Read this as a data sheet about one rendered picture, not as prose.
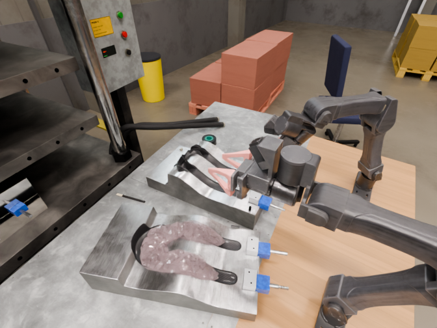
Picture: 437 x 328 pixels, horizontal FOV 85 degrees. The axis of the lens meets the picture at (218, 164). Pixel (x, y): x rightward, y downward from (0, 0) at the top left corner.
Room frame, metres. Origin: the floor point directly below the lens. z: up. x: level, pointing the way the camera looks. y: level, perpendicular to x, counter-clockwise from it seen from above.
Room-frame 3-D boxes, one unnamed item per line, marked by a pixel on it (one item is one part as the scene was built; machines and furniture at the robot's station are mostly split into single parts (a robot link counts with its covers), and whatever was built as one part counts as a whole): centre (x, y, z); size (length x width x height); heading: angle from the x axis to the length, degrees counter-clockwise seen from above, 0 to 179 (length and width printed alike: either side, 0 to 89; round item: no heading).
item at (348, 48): (2.11, -1.22, 0.53); 0.61 x 0.58 x 1.05; 65
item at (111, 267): (0.40, 0.12, 0.86); 0.50 x 0.26 x 0.11; 80
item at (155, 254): (0.40, 0.12, 0.90); 0.26 x 0.18 x 0.08; 80
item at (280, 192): (0.36, -0.14, 1.21); 0.07 x 0.06 x 0.07; 58
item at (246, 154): (0.44, -0.04, 1.20); 0.09 x 0.07 x 0.07; 58
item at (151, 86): (3.37, 0.97, 0.30); 0.39 x 0.38 x 0.60; 58
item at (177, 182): (0.76, 0.03, 0.87); 0.50 x 0.26 x 0.14; 63
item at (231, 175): (0.41, -0.02, 1.20); 0.09 x 0.07 x 0.07; 58
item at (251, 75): (3.29, -0.32, 0.41); 1.45 x 0.98 x 0.81; 147
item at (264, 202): (0.58, -0.18, 0.89); 0.13 x 0.05 x 0.05; 62
